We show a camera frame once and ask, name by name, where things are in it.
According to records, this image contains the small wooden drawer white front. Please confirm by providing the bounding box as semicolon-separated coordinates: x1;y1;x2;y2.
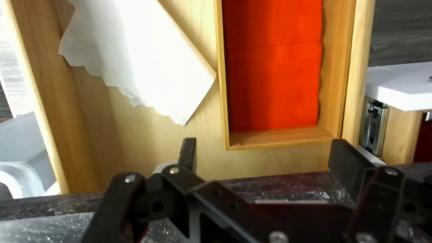
364;60;432;166

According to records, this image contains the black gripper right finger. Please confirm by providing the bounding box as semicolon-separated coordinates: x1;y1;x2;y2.
326;137;432;243

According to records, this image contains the orange drawer liner cloth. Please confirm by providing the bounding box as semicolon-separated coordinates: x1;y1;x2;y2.
221;0;325;133

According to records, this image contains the white paper napkin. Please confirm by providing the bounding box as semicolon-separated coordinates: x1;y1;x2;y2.
58;0;218;126

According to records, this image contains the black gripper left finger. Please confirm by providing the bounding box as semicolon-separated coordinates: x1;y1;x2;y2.
79;136;213;243

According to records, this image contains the metal drawer slide rail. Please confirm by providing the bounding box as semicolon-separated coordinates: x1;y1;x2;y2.
360;98;388;157

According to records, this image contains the wooden drawer with white front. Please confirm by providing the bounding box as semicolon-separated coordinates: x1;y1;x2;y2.
8;0;376;195

